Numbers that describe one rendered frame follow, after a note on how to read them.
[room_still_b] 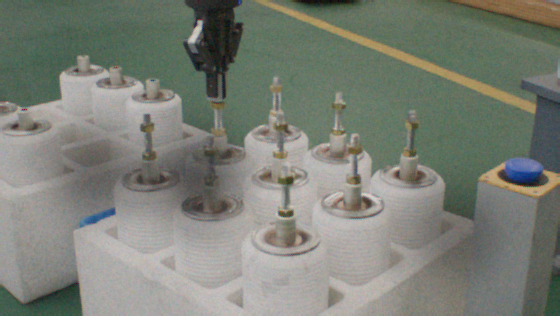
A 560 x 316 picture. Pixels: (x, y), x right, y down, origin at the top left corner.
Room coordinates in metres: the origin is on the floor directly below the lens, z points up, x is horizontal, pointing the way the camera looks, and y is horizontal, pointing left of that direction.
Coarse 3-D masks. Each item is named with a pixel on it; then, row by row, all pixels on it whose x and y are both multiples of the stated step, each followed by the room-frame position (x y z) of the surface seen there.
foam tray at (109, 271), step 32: (96, 224) 0.88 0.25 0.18; (448, 224) 0.89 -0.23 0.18; (96, 256) 0.83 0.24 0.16; (128, 256) 0.80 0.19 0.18; (160, 256) 0.80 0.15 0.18; (416, 256) 0.80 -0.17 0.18; (448, 256) 0.82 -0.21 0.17; (96, 288) 0.83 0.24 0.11; (128, 288) 0.78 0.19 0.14; (160, 288) 0.74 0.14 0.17; (192, 288) 0.72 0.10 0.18; (224, 288) 0.72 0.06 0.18; (352, 288) 0.72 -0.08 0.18; (384, 288) 0.72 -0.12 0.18; (416, 288) 0.77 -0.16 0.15; (448, 288) 0.82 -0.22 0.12
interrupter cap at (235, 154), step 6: (228, 144) 0.99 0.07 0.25; (198, 150) 0.97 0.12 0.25; (228, 150) 0.97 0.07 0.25; (234, 150) 0.97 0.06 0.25; (240, 150) 0.97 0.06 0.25; (192, 156) 0.95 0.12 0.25; (198, 156) 0.95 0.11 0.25; (204, 156) 0.95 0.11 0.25; (228, 156) 0.95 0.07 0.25; (234, 156) 0.95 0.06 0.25; (240, 156) 0.94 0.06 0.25; (204, 162) 0.92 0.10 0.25; (216, 162) 0.92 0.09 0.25; (222, 162) 0.92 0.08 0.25; (228, 162) 0.92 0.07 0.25; (234, 162) 0.93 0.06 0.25
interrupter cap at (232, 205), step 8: (224, 192) 0.82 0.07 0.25; (184, 200) 0.80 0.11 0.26; (192, 200) 0.80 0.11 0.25; (200, 200) 0.80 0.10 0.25; (224, 200) 0.80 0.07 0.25; (232, 200) 0.80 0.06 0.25; (240, 200) 0.80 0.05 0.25; (184, 208) 0.78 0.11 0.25; (192, 208) 0.78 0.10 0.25; (200, 208) 0.79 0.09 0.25; (224, 208) 0.79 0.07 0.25; (232, 208) 0.78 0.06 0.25; (240, 208) 0.78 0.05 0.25; (192, 216) 0.76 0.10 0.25; (200, 216) 0.76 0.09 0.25; (208, 216) 0.76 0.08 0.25; (216, 216) 0.76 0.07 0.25; (224, 216) 0.76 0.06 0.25; (232, 216) 0.76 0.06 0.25
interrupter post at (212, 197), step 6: (204, 186) 0.78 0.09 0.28; (216, 186) 0.78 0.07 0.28; (204, 192) 0.78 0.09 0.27; (210, 192) 0.78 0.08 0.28; (216, 192) 0.78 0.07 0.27; (204, 198) 0.78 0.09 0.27; (210, 198) 0.78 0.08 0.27; (216, 198) 0.78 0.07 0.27; (204, 204) 0.78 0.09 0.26; (210, 204) 0.78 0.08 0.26; (216, 204) 0.78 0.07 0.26; (210, 210) 0.78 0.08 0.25; (216, 210) 0.78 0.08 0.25
